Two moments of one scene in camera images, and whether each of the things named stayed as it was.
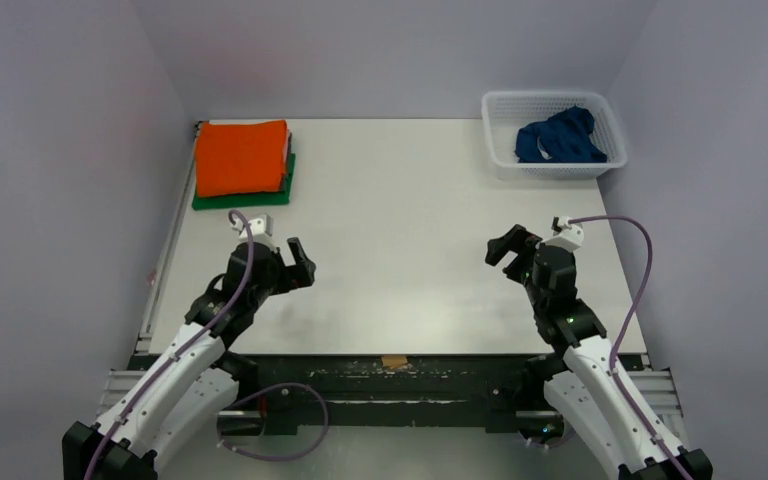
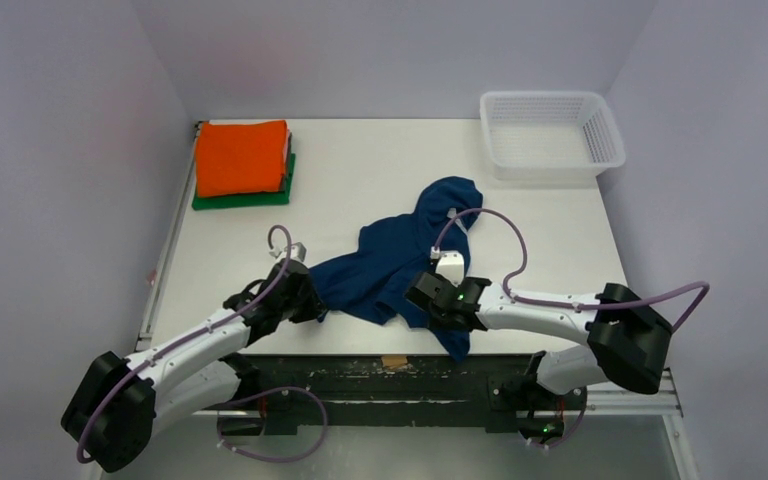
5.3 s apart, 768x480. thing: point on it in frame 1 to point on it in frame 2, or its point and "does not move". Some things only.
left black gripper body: [276, 282] to [303, 306]
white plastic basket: [550, 135] does not move
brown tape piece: [394, 361] does not move
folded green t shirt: [251, 199] does not move
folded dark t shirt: [284, 181] does not move
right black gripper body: [521, 253] to [423, 291]
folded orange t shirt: [240, 158] does not move
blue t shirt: [563, 138] to [371, 281]
